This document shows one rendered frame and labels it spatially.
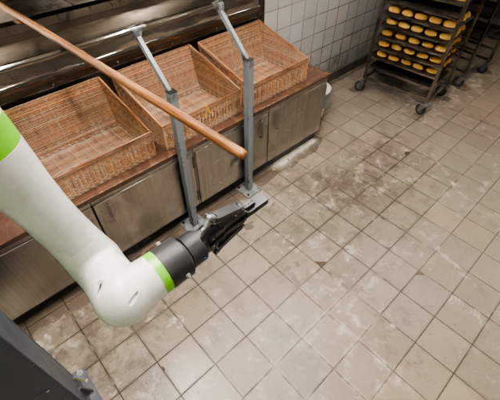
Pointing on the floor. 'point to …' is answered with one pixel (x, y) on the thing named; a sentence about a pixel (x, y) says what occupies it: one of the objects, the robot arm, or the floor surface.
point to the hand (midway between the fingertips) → (253, 205)
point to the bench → (146, 198)
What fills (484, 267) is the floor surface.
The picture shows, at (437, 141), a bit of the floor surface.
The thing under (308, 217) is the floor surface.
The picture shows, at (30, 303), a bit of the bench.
